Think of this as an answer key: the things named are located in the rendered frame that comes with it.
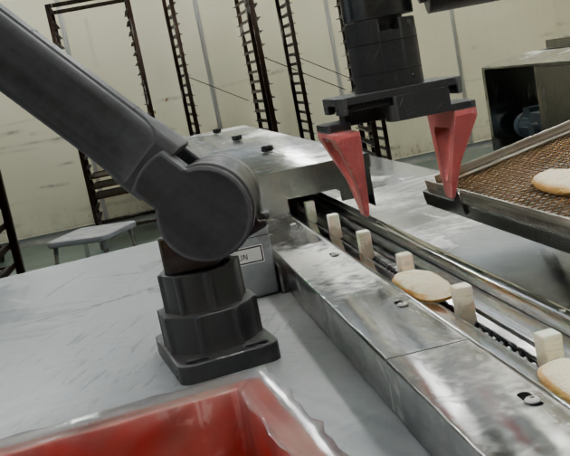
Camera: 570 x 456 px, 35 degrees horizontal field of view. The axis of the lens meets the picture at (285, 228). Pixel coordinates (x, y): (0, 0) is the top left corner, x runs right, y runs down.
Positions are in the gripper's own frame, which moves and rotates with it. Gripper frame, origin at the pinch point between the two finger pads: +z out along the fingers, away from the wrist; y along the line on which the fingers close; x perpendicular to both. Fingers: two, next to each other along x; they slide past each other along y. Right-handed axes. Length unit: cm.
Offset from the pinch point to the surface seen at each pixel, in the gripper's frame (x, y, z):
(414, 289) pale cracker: -3.3, -1.6, 7.0
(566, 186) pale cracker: 1.1, 14.7, 2.3
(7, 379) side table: 12.0, -36.9, 11.0
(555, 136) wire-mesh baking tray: 23.9, 25.4, 0.9
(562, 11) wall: 685, 371, -15
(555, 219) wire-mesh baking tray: -6.6, 9.6, 3.1
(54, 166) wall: 700, -86, 34
